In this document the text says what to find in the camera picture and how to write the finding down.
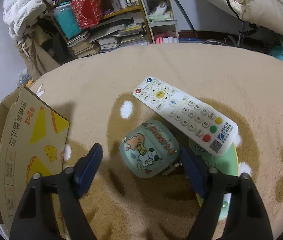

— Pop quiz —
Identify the khaki trench coat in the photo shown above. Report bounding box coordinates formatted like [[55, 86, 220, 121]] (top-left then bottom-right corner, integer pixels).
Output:
[[16, 24, 60, 80]]

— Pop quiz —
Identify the stack of books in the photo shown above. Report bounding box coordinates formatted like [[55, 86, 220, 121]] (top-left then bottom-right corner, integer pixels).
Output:
[[67, 15, 150, 59]]

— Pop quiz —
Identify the white puffy jacket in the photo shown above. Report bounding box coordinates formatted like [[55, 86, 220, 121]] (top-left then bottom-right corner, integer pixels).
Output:
[[3, 0, 46, 41]]

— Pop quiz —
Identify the beige patterned round rug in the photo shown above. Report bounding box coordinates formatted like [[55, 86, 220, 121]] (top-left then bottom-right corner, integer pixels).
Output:
[[0, 42, 283, 240]]

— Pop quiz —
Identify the red patterned bag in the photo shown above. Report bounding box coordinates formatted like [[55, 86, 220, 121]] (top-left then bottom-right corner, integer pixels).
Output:
[[70, 0, 103, 29]]

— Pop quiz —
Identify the teal plastic toy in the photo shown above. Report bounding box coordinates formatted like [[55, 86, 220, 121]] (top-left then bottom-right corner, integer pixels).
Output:
[[268, 42, 283, 61]]

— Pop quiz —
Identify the wooden bookshelf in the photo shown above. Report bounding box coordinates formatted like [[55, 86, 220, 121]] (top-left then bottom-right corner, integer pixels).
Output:
[[48, 0, 152, 43]]

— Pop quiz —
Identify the green white striped remote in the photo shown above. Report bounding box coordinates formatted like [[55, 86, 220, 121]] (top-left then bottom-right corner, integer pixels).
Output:
[[189, 139, 239, 221]]

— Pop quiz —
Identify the white metal cart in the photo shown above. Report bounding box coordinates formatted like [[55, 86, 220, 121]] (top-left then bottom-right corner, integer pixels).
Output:
[[141, 0, 179, 44]]

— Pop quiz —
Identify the white TV remote control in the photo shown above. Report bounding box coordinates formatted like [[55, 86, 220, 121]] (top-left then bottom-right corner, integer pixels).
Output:
[[133, 76, 238, 157]]

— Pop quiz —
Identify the teal storage bag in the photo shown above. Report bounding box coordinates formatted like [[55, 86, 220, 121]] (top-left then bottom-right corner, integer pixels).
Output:
[[51, 2, 82, 39]]

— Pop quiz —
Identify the cardboard box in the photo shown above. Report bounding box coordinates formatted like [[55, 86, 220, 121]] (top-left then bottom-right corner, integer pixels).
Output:
[[0, 86, 70, 235]]

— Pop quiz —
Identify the green cartoon earbuds case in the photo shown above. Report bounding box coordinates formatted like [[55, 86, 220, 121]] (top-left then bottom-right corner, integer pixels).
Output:
[[120, 119, 179, 179]]

